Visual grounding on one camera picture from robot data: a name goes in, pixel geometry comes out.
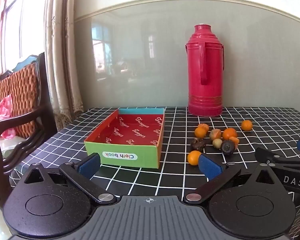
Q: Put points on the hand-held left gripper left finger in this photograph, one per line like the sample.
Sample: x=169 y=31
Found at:
x=90 y=164

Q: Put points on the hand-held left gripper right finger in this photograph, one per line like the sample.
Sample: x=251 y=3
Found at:
x=210 y=167

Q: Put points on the small orange mandarin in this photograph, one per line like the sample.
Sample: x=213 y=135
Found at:
x=230 y=133
x=246 y=125
x=194 y=158
x=200 y=132
x=235 y=141
x=205 y=126

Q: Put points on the dark brown wrinkled fruit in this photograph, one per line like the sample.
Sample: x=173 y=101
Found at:
x=198 y=144

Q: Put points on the colourful cardboard box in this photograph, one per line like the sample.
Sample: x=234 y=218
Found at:
x=130 y=130

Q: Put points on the small yellow-green fruit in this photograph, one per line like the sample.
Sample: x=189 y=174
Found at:
x=217 y=143

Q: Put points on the dark purple round fruit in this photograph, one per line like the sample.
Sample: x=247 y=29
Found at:
x=227 y=147

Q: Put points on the green-orange mottled fruit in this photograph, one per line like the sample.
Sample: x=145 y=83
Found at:
x=215 y=134

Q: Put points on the black grid tablecloth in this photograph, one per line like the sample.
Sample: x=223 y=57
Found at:
x=130 y=180

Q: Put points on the dark wooden sofa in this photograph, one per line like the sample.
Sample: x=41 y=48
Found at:
x=43 y=120

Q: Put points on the red thermos flask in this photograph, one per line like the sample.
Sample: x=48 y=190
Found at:
x=205 y=100

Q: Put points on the pale sofa seat pad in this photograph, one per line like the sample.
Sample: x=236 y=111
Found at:
x=8 y=146

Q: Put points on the beige lace-trimmed curtain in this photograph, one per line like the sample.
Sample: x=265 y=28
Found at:
x=65 y=67

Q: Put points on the orange woven sofa cushion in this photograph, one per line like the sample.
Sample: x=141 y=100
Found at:
x=20 y=90

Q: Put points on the pink checked cloth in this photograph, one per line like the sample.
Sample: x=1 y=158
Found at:
x=2 y=107

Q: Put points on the window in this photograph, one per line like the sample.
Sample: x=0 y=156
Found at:
x=12 y=17

